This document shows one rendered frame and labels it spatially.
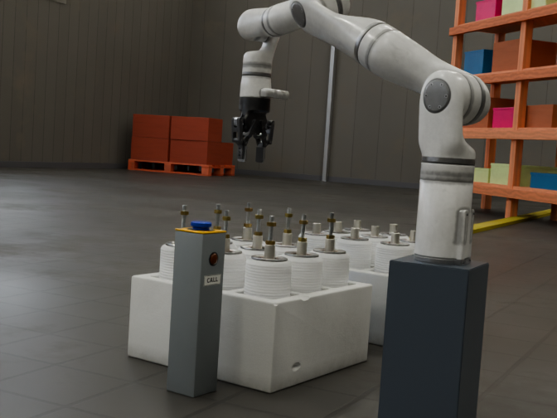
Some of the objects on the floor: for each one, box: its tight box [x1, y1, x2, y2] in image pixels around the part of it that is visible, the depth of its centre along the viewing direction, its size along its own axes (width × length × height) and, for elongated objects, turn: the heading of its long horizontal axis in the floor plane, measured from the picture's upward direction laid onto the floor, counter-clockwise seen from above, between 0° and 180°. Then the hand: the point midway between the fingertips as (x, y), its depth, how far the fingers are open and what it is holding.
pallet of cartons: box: [128, 114, 235, 176], centre depth 1287 cm, size 100×140×83 cm
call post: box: [167, 231, 225, 397], centre depth 165 cm, size 7×7×31 cm
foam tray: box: [128, 272, 372, 393], centre depth 194 cm, size 39×39×18 cm
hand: (251, 156), depth 208 cm, fingers open, 6 cm apart
